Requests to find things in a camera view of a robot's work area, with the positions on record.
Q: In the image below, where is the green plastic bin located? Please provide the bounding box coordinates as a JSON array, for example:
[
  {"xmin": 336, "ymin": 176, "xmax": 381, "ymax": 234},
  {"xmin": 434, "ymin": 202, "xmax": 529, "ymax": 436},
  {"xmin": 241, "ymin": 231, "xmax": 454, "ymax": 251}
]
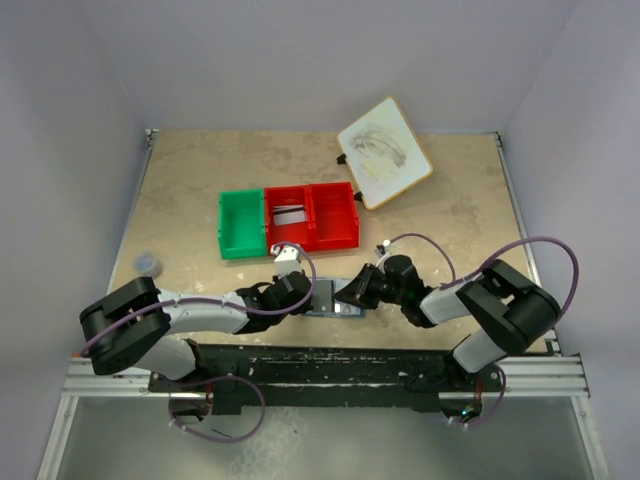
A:
[{"xmin": 218, "ymin": 189, "xmax": 267, "ymax": 260}]

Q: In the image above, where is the red double plastic bin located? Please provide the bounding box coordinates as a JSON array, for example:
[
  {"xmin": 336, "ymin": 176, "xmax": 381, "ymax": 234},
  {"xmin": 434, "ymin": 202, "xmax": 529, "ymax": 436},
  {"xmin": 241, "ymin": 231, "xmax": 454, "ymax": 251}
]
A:
[{"xmin": 264, "ymin": 182, "xmax": 360, "ymax": 252}]

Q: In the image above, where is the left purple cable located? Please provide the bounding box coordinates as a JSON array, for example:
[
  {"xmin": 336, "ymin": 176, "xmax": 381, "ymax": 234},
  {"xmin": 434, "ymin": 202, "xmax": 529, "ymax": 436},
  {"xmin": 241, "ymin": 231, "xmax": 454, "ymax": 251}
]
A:
[{"xmin": 79, "ymin": 242, "xmax": 317, "ymax": 444}]

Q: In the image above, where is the white board wooden frame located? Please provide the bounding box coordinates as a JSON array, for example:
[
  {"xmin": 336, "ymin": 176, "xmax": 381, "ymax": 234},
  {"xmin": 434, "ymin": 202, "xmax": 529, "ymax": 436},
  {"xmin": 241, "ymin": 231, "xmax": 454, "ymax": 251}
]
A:
[{"xmin": 337, "ymin": 96, "xmax": 434, "ymax": 211}]

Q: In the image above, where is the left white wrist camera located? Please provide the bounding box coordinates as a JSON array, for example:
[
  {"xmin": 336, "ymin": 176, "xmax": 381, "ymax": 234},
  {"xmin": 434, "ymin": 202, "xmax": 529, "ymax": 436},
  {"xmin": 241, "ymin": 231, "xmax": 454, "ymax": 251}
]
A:
[{"xmin": 270, "ymin": 245, "xmax": 303, "ymax": 277}]

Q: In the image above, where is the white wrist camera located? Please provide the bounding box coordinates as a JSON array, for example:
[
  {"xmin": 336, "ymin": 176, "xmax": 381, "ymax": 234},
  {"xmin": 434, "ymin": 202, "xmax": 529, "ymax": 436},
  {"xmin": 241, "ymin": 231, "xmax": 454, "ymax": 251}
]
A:
[
  {"xmin": 375, "ymin": 239, "xmax": 393, "ymax": 268},
  {"xmin": 270, "ymin": 245, "xmax": 303, "ymax": 277}
]

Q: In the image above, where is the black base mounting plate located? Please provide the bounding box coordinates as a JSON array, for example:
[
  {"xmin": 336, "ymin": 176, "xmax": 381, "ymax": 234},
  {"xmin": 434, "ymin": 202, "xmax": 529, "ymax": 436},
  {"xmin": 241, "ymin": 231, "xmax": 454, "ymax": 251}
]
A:
[{"xmin": 149, "ymin": 344, "xmax": 504, "ymax": 415}]

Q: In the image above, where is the blue card holder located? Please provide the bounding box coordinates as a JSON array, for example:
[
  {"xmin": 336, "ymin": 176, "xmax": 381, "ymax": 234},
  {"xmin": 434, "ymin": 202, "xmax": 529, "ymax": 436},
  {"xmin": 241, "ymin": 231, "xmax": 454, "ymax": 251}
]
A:
[{"xmin": 305, "ymin": 278, "xmax": 365, "ymax": 318}]

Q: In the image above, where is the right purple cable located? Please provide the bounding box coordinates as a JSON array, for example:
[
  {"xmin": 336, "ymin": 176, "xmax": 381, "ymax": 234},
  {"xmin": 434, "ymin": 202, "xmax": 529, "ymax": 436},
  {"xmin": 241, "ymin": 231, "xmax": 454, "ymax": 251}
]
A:
[{"xmin": 379, "ymin": 232, "xmax": 581, "ymax": 431}]

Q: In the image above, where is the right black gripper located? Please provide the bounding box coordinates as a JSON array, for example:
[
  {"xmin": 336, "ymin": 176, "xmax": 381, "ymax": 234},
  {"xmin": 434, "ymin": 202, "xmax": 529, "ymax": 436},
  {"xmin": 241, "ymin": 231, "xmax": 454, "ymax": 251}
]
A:
[{"xmin": 334, "ymin": 264, "xmax": 406, "ymax": 311}]

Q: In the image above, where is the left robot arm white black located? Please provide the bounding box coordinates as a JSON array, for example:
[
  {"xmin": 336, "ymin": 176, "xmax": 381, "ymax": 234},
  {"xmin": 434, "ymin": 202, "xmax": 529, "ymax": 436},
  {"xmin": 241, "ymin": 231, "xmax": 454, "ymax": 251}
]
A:
[{"xmin": 79, "ymin": 271, "xmax": 317, "ymax": 392}]

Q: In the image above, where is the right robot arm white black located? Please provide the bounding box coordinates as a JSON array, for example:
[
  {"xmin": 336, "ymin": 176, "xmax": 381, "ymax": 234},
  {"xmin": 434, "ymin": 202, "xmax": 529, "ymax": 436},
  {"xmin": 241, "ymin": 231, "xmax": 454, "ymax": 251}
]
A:
[{"xmin": 334, "ymin": 255, "xmax": 561, "ymax": 391}]

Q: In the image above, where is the purple cable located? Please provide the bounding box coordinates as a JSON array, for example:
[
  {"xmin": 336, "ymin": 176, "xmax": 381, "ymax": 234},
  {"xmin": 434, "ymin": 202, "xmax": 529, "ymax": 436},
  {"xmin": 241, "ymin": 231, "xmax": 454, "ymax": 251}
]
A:
[
  {"xmin": 379, "ymin": 232, "xmax": 581, "ymax": 431},
  {"xmin": 79, "ymin": 242, "xmax": 317, "ymax": 444}
]

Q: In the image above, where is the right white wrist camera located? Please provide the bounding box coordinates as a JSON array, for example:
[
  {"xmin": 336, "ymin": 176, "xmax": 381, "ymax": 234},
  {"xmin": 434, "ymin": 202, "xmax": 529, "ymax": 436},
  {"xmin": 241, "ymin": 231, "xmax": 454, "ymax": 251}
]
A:
[{"xmin": 375, "ymin": 239, "xmax": 393, "ymax": 268}]

